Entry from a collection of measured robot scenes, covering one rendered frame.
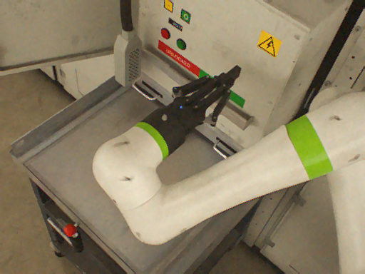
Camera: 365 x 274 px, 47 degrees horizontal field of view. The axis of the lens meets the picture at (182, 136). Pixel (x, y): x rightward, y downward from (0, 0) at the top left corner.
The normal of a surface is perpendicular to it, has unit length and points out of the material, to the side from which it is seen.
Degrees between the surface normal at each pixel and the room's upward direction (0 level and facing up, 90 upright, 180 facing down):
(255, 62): 90
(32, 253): 0
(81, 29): 90
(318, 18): 0
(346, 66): 90
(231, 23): 90
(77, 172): 0
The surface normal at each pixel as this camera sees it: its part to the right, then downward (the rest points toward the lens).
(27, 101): 0.11, -0.59
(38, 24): 0.38, 0.77
